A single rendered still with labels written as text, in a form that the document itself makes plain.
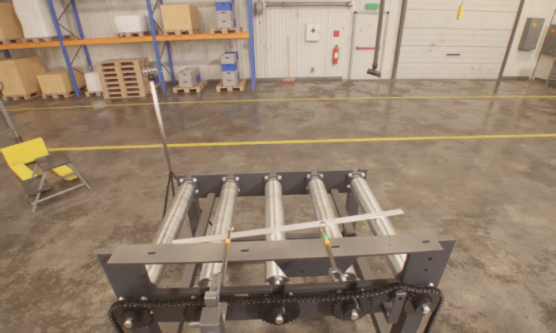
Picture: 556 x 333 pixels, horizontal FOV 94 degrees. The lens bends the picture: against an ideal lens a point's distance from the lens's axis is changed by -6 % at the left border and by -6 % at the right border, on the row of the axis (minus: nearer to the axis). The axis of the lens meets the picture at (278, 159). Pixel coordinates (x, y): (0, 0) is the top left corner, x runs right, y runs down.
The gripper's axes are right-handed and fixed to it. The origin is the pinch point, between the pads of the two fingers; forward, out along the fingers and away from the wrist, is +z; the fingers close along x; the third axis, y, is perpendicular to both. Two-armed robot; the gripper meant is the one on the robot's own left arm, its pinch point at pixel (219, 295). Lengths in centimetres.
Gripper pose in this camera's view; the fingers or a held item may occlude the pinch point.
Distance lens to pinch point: 91.1
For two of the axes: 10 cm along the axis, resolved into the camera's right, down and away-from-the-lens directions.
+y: -10.0, 0.3, -0.3
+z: -0.4, -4.5, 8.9
